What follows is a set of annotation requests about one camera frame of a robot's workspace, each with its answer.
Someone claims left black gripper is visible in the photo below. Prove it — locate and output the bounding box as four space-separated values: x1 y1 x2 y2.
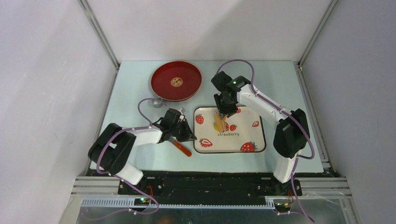
170 119 197 142

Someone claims strawberry print tray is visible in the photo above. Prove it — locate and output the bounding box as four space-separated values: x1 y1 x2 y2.
194 106 267 154

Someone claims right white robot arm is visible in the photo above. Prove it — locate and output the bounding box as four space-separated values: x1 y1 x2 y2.
211 71 315 195

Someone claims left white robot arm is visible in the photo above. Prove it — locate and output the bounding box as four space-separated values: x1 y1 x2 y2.
87 108 197 194

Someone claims small clear glass cup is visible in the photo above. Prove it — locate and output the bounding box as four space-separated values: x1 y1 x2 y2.
151 96 163 108

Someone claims round red plate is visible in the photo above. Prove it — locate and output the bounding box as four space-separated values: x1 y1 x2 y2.
150 61 202 102

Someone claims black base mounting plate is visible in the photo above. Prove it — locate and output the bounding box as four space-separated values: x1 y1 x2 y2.
136 170 302 205

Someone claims orange handled spatula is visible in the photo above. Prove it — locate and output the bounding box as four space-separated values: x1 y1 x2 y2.
168 139 192 157

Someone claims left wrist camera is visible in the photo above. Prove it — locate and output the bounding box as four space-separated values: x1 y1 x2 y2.
178 107 185 114

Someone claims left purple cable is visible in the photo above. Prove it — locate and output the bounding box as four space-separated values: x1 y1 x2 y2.
95 98 174 177

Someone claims purple cable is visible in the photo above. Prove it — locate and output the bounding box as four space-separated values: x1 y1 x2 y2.
216 59 316 224
95 98 174 177

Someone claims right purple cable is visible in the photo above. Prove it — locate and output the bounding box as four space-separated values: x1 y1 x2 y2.
216 59 316 224

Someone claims grey slotted cable duct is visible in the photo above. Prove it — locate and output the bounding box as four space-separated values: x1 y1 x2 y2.
81 197 275 210

